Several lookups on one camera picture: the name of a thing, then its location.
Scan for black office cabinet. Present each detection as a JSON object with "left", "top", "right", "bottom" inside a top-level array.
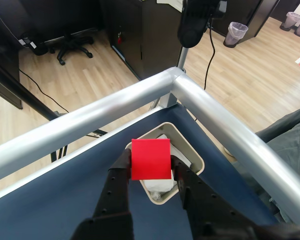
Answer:
[
  {"left": 211, "top": 0, "right": 281, "bottom": 38},
  {"left": 99, "top": 0, "right": 188, "bottom": 81}
]

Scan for person's leg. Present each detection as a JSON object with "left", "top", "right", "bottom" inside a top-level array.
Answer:
[{"left": 254, "top": 104, "right": 300, "bottom": 223}]

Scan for red cube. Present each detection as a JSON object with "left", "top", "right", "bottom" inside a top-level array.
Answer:
[{"left": 131, "top": 138, "right": 172, "bottom": 181}]

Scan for white padding paper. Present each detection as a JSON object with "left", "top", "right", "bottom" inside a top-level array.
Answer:
[{"left": 137, "top": 134, "right": 193, "bottom": 201}]

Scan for black office chair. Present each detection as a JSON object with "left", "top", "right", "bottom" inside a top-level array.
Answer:
[{"left": 48, "top": 29, "right": 95, "bottom": 66}]

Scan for white paper sheets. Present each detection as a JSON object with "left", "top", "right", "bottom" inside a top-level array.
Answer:
[{"left": 156, "top": 0, "right": 185, "bottom": 12}]

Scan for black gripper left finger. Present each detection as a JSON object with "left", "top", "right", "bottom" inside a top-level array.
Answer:
[{"left": 71, "top": 148, "right": 135, "bottom": 240}]

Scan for silver metal table frame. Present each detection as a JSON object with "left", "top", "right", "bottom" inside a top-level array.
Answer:
[{"left": 0, "top": 44, "right": 300, "bottom": 213}]

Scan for black floor cable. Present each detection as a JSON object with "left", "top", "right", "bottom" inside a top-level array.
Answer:
[{"left": 203, "top": 22, "right": 216, "bottom": 91}]

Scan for beige plastic box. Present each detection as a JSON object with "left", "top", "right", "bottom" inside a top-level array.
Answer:
[{"left": 124, "top": 121, "right": 206, "bottom": 206}]

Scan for black vented plastic device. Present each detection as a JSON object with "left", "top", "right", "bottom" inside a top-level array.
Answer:
[{"left": 177, "top": 0, "right": 228, "bottom": 48}]

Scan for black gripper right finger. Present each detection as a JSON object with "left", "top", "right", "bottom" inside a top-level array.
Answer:
[{"left": 170, "top": 155, "right": 259, "bottom": 240}]

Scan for black office desk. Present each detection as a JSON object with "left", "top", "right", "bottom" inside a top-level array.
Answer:
[{"left": 0, "top": 0, "right": 103, "bottom": 111}]

